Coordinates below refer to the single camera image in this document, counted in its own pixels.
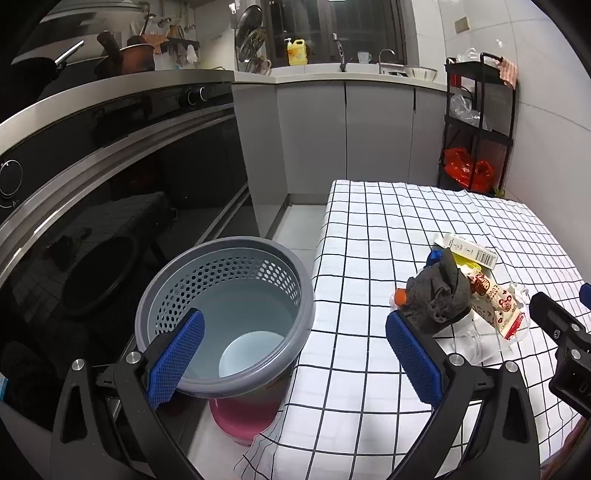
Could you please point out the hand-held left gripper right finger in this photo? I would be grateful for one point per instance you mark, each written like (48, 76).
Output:
(415, 360)

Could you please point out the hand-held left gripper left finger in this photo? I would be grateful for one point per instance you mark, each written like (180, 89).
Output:
(178, 355)

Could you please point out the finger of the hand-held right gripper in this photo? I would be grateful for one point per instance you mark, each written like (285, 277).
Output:
(558, 316)
(586, 292)

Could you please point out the white red printed snack wrapper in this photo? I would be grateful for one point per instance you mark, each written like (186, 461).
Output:
(501, 314)

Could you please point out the clear plastic bag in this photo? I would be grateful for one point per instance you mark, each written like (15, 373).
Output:
(471, 341)

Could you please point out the orange peel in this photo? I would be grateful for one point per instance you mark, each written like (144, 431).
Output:
(402, 296)

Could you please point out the grey cloth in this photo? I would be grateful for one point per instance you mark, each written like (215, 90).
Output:
(438, 290)

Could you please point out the grey perforated plastic basket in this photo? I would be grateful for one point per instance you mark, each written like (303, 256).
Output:
(258, 295)

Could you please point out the pink plastic stool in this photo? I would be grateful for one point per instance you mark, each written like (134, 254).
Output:
(244, 424)

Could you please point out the white green paper carton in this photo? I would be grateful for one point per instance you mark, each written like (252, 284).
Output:
(475, 254)

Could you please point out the white black checked tablecloth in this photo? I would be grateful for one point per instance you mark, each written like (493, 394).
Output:
(369, 230)

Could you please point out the red plastic bag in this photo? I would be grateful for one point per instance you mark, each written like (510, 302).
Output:
(457, 166)
(482, 175)

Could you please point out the black glass built-in appliance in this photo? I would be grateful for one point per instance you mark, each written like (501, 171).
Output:
(115, 184)

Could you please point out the clear bag on rack shelf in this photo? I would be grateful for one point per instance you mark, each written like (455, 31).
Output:
(466, 113)

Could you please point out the red checked cloth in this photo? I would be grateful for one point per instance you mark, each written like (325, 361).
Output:
(508, 71)

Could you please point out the grey kitchen cabinets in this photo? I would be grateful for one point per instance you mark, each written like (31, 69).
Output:
(323, 129)

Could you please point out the black metal shelf rack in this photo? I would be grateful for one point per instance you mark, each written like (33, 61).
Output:
(466, 71)

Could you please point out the copper brown pot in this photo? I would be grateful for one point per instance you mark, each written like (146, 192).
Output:
(131, 57)

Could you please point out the chrome sink faucet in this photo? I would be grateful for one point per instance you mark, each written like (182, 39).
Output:
(383, 57)

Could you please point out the white cup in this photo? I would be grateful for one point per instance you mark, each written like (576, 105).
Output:
(363, 57)

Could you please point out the metal dish rack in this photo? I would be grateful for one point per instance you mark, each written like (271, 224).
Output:
(256, 55)

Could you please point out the yellow detergent bottle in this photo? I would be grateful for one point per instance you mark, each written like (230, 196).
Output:
(296, 53)

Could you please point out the black hanging pan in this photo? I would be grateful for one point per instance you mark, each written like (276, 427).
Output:
(248, 23)

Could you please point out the dark window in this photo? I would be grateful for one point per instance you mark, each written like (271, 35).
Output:
(355, 23)

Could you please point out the black range hood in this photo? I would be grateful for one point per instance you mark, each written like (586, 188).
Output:
(83, 23)

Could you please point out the wall outlet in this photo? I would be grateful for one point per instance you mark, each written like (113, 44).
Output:
(461, 25)

